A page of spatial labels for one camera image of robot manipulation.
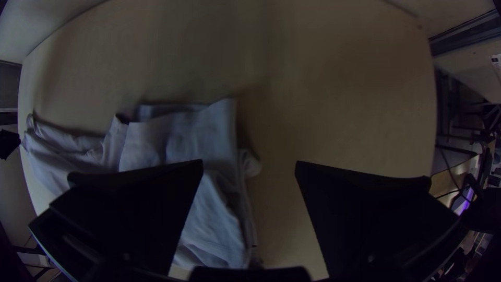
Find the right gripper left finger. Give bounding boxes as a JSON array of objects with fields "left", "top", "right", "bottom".
[{"left": 29, "top": 159, "right": 205, "bottom": 282}]

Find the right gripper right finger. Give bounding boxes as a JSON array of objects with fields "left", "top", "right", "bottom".
[{"left": 294, "top": 160, "right": 467, "bottom": 281}]

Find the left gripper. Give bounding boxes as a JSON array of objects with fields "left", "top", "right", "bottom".
[{"left": 0, "top": 128, "right": 21, "bottom": 161}]

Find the grey t-shirt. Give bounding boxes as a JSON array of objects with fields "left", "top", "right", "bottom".
[{"left": 21, "top": 98, "right": 263, "bottom": 271}]

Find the white wall poster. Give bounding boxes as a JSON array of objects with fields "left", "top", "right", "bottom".
[{"left": 488, "top": 54, "right": 501, "bottom": 84}]

